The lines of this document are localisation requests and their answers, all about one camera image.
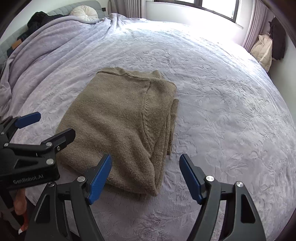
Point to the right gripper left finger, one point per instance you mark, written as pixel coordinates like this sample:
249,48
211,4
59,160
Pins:
63,211

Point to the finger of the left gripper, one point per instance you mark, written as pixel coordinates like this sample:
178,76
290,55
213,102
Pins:
10,125
51,146

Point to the olive brown knit sweater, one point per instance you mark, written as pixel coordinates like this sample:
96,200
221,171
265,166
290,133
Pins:
129,115

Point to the dark clothes pile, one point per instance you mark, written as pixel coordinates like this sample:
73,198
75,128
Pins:
38,20

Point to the person's left hand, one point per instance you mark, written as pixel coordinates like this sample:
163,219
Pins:
20,202

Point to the lavender fleece blanket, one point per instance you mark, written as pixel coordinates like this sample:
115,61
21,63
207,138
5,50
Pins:
231,119

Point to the round cream pillow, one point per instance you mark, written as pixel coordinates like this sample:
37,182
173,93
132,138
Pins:
85,13

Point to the cream puffer jacket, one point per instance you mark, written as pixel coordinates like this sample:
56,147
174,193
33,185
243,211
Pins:
262,51

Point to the black hanging garment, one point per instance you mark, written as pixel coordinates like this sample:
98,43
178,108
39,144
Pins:
278,35

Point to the grey pleated curtain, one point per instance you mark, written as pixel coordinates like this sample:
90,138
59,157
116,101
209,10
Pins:
256,24

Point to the dark-framed window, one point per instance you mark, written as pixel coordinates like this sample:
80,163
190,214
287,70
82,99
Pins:
227,9

